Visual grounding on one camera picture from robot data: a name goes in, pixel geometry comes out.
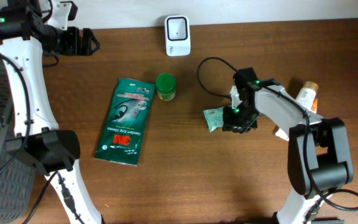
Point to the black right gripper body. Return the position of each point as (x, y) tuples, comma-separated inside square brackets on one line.
[(238, 118)]

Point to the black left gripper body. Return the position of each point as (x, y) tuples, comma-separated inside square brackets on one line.
[(76, 40)]

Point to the light green wipes pack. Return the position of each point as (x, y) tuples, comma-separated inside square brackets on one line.
[(214, 118)]

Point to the white cream tube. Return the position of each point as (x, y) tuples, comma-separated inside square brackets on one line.
[(307, 94)]

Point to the orange Kleenex tissue pack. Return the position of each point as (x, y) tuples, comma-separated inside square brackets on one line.
[(314, 106)]

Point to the green lidded jar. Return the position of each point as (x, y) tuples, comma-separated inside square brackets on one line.
[(166, 86)]

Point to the green 3M gloves packet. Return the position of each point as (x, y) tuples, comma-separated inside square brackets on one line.
[(124, 130)]

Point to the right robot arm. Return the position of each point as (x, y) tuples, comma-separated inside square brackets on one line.
[(319, 157)]

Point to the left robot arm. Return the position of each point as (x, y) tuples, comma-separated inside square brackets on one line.
[(28, 33)]

